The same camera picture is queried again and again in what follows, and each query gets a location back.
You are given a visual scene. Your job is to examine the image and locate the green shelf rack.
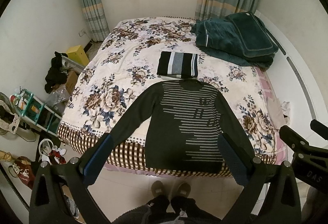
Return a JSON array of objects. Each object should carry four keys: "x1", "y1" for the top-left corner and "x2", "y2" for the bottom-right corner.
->
[{"x1": 9, "y1": 89, "x2": 61, "y2": 136}]

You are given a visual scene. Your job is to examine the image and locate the floral bed cover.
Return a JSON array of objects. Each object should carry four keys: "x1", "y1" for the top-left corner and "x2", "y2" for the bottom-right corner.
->
[{"x1": 57, "y1": 17, "x2": 276, "y2": 164}]

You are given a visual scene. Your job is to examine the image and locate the dark green folded blanket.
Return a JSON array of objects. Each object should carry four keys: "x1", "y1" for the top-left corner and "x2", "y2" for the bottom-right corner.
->
[{"x1": 191, "y1": 12, "x2": 279, "y2": 71}]

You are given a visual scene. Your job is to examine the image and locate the beige cloth on bedside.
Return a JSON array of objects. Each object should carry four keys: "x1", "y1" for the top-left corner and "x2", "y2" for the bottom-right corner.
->
[{"x1": 267, "y1": 97, "x2": 286, "y2": 130}]

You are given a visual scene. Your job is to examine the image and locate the red bag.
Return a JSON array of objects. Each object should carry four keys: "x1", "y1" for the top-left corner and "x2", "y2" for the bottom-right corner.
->
[{"x1": 9, "y1": 156, "x2": 35, "y2": 190}]

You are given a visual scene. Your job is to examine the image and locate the white headboard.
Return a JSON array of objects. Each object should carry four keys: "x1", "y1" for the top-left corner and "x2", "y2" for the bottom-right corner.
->
[{"x1": 255, "y1": 11, "x2": 327, "y2": 148}]

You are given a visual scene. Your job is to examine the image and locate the yellow box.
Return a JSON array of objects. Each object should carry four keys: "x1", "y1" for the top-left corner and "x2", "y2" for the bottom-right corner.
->
[{"x1": 66, "y1": 45, "x2": 90, "y2": 66}]

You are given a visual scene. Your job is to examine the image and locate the dark striped long-sleeve sweater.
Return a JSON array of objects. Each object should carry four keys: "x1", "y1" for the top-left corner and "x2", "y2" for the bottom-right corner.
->
[{"x1": 110, "y1": 80, "x2": 254, "y2": 174}]

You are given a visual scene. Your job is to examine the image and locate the black clothes pile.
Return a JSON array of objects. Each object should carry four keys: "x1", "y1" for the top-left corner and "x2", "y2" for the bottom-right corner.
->
[{"x1": 44, "y1": 51, "x2": 68, "y2": 94}]

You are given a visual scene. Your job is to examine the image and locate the cardboard box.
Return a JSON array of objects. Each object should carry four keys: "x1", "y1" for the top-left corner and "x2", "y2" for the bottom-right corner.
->
[{"x1": 65, "y1": 71, "x2": 78, "y2": 95}]

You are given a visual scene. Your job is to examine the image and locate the pink checked bed sheet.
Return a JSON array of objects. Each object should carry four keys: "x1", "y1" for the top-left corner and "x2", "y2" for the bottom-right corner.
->
[{"x1": 254, "y1": 67, "x2": 288, "y2": 165}]

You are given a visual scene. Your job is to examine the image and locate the right grey slipper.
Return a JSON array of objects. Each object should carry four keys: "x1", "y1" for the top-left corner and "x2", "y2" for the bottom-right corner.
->
[{"x1": 176, "y1": 182, "x2": 191, "y2": 198}]

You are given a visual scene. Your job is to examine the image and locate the folded black grey striped sweater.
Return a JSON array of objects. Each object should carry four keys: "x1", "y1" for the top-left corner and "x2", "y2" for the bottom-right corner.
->
[{"x1": 157, "y1": 51, "x2": 198, "y2": 78}]

